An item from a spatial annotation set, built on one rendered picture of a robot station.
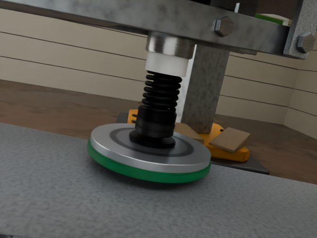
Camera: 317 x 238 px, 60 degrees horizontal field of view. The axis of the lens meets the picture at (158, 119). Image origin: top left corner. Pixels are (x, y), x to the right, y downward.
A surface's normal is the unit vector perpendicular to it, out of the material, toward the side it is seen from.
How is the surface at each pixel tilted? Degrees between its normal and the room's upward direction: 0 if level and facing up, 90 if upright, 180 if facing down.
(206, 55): 90
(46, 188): 0
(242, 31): 90
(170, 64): 90
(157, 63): 90
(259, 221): 0
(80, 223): 0
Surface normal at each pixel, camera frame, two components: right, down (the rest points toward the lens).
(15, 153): 0.18, -0.96
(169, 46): -0.06, 0.20
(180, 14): 0.41, 0.27
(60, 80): 0.17, 0.24
